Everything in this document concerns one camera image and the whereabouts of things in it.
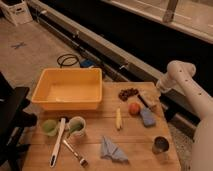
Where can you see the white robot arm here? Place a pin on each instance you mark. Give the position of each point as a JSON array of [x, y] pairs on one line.
[[181, 73]]

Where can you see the yellow plastic tray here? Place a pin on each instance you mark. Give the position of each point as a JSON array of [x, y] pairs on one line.
[[69, 89]]

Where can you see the bunch of dark grapes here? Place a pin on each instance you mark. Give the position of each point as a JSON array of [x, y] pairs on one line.
[[126, 93]]

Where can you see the yellow banana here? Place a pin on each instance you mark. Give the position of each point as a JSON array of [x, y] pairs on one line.
[[118, 119]]

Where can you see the blue box on floor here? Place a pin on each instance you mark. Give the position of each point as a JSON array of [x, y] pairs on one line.
[[86, 64]]

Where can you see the orange peach fruit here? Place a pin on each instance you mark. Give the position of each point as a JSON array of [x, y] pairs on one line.
[[134, 109]]

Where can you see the white mug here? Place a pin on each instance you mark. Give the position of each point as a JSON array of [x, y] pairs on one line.
[[76, 127]]

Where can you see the blue sponge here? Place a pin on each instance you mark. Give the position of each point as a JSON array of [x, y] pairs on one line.
[[147, 117]]

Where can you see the blue folded cloth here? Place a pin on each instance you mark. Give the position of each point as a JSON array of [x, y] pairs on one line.
[[110, 150]]

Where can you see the green cup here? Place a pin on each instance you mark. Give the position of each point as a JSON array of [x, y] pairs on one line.
[[50, 127]]

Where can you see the metal cup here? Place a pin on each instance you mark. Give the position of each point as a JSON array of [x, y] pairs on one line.
[[160, 145]]

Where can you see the black tripod stand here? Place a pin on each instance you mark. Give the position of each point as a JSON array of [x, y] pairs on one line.
[[13, 120]]

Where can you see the white storage box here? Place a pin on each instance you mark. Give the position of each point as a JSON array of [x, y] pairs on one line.
[[17, 14]]

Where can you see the white handled brush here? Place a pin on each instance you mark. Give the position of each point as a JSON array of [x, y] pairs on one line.
[[57, 144]]

